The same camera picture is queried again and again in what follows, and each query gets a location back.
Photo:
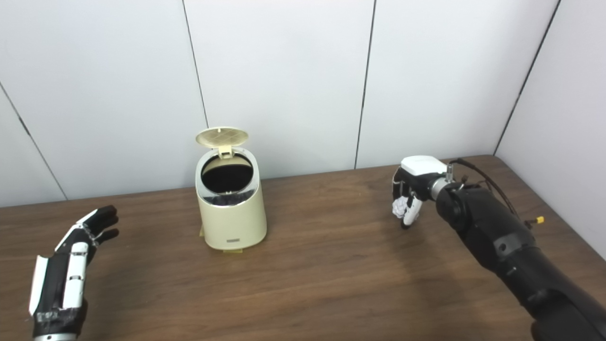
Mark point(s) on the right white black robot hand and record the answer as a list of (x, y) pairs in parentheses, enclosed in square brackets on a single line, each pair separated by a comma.
[(421, 169)]

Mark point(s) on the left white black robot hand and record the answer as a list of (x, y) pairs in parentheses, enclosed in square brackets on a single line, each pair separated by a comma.
[(54, 289)]

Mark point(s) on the white paper ball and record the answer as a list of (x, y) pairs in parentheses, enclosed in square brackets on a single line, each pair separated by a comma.
[(400, 207)]

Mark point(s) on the cream round bin lid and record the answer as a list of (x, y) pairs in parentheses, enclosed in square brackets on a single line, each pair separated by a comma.
[(222, 136)]

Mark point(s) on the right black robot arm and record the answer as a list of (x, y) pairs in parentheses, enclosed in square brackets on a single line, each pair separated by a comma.
[(511, 246)]

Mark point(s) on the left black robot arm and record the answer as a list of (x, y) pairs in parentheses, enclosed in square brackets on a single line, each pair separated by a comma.
[(56, 337)]

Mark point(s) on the cream-colored bin body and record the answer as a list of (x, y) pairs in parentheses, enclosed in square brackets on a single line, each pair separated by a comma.
[(234, 220)]

